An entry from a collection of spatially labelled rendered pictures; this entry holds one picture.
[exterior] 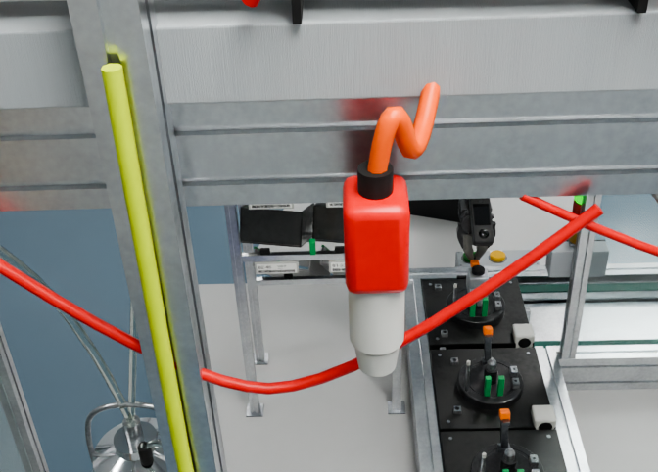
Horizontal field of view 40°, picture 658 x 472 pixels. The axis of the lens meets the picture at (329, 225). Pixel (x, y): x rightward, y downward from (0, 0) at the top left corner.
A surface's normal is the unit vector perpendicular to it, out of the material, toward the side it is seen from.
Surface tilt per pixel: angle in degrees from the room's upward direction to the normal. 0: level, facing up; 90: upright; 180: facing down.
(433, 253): 0
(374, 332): 90
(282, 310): 0
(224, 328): 0
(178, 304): 90
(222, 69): 90
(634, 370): 90
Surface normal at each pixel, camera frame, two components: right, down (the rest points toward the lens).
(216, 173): -0.01, 0.58
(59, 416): -0.04, -0.82
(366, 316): -0.39, 0.55
